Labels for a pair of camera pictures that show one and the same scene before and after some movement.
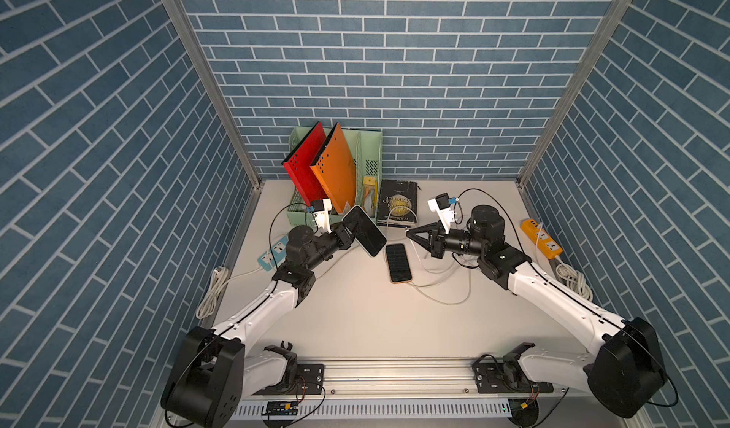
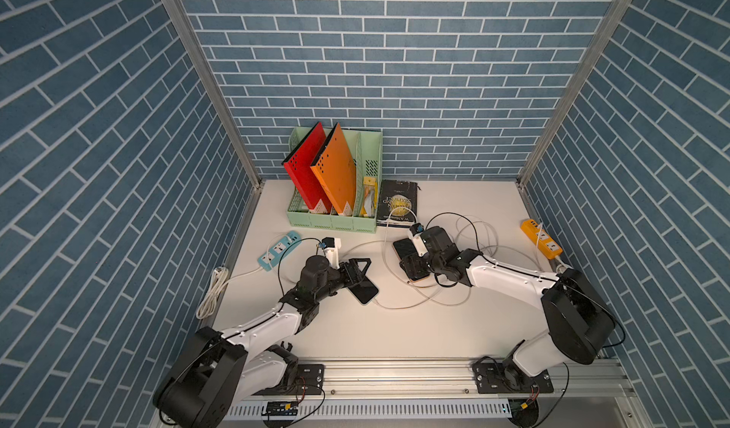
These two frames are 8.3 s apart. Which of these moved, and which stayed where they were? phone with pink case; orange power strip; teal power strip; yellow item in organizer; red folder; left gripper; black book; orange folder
Moved: left gripper; phone with pink case
Stayed: orange folder; orange power strip; teal power strip; red folder; black book; yellow item in organizer
